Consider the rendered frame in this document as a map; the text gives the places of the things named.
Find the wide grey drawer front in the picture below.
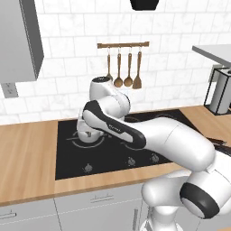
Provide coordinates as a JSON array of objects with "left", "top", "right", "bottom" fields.
[{"left": 53, "top": 182, "right": 144, "bottom": 214}]

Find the wide grey cupboard door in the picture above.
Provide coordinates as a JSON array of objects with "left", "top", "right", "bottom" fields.
[{"left": 56, "top": 199, "right": 144, "bottom": 231}]

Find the wooden hanging spatula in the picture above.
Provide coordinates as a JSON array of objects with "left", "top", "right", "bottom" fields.
[{"left": 132, "top": 47, "right": 143, "bottom": 90}]

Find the black extractor hood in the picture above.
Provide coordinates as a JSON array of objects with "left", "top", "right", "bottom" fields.
[{"left": 129, "top": 0, "right": 160, "bottom": 12}]

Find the wooden utensil rail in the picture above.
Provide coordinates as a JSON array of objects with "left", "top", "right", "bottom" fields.
[{"left": 97, "top": 41, "right": 151, "bottom": 50}]

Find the grey hob knob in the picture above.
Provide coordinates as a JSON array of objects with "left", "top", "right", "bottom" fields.
[
  {"left": 150, "top": 152, "right": 161, "bottom": 163},
  {"left": 83, "top": 162, "right": 94, "bottom": 174},
  {"left": 126, "top": 156, "right": 137, "bottom": 167}
]

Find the wooden hanging spoon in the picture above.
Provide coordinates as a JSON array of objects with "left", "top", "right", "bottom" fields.
[
  {"left": 123, "top": 48, "right": 134, "bottom": 88},
  {"left": 113, "top": 48, "right": 124, "bottom": 88}
]

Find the grey block in stand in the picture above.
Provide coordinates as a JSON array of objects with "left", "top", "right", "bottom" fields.
[{"left": 208, "top": 68, "right": 231, "bottom": 115}]

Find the grey drawer handle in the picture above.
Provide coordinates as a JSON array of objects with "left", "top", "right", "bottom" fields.
[
  {"left": 0, "top": 211, "right": 17, "bottom": 220},
  {"left": 89, "top": 194, "right": 115, "bottom": 203}
]

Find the black glass hob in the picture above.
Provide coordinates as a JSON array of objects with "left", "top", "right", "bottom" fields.
[{"left": 54, "top": 108, "right": 208, "bottom": 181}]

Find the wooden hanging ladle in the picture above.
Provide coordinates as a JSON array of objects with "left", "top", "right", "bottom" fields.
[{"left": 105, "top": 48, "right": 115, "bottom": 82}]

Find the grey wall shelf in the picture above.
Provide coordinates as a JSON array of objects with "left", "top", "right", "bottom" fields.
[{"left": 191, "top": 43, "right": 231, "bottom": 69}]

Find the grey wall socket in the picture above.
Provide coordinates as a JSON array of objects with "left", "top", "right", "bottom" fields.
[{"left": 1, "top": 82, "right": 19, "bottom": 99}]

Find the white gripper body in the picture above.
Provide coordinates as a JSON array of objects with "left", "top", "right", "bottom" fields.
[{"left": 77, "top": 122, "right": 105, "bottom": 144}]

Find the grey upright door handle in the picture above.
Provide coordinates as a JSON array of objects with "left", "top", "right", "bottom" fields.
[{"left": 132, "top": 208, "right": 140, "bottom": 231}]

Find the narrow grey drawer front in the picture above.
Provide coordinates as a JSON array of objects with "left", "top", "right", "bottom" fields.
[{"left": 0, "top": 198, "right": 57, "bottom": 226}]

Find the grey wall cupboard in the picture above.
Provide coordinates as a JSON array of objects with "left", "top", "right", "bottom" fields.
[{"left": 0, "top": 0, "right": 45, "bottom": 84}]

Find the narrow grey cupboard door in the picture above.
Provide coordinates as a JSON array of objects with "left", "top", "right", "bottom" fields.
[{"left": 0, "top": 214, "right": 61, "bottom": 231}]

